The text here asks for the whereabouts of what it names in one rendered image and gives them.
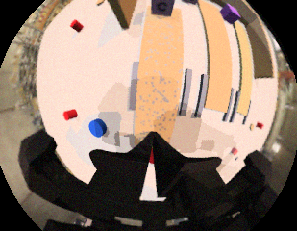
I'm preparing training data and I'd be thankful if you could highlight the pink labelled cube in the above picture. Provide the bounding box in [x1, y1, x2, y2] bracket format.
[151, 0, 174, 15]

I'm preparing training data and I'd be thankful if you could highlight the orange strip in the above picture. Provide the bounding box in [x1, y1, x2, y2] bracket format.
[134, 5, 184, 146]
[195, 1, 233, 113]

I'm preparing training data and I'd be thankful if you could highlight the yellow flat strip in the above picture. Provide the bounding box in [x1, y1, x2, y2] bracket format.
[233, 23, 253, 116]

